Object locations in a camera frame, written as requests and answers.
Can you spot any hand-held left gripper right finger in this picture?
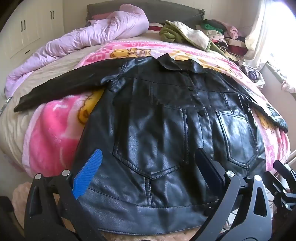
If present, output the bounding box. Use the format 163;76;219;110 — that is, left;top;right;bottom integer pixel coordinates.
195;148;273;241

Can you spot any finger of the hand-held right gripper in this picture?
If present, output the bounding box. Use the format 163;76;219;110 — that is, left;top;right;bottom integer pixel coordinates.
268;159;296;208

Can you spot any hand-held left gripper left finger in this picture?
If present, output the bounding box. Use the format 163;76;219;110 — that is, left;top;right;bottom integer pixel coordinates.
24;149;107;241

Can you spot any black leather jacket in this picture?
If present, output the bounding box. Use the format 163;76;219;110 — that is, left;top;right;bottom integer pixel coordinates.
14;53;289;235

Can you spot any laundry basket with clothes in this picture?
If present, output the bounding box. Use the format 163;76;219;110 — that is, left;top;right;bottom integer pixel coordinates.
240;65;265;88

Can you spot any pile of folded clothes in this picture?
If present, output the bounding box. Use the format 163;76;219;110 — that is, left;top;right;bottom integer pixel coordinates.
196;19;249;62

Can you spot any pink printed blanket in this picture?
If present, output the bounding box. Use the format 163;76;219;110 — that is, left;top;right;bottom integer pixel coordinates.
23;40;290;178

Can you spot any fluffy beige rug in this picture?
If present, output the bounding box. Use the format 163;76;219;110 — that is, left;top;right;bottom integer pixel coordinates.
11;182;208;241

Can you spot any green and cream blanket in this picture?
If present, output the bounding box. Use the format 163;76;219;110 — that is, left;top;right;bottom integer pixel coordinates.
159;20;229;59

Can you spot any cream curtain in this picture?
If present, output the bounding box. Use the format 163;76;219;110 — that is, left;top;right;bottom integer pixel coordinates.
238;0;296;67

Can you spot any lilac quilt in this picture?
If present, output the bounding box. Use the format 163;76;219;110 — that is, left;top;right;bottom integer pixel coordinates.
5;3;149;98

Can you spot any red striped pillow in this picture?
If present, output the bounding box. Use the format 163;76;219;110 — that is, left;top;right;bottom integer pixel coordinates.
147;23;166;32

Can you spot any grey headboard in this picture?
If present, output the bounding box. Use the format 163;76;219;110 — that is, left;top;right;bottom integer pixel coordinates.
86;3;206;24

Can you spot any cream wardrobe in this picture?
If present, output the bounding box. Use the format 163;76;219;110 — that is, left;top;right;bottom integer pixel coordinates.
0;0;67;61

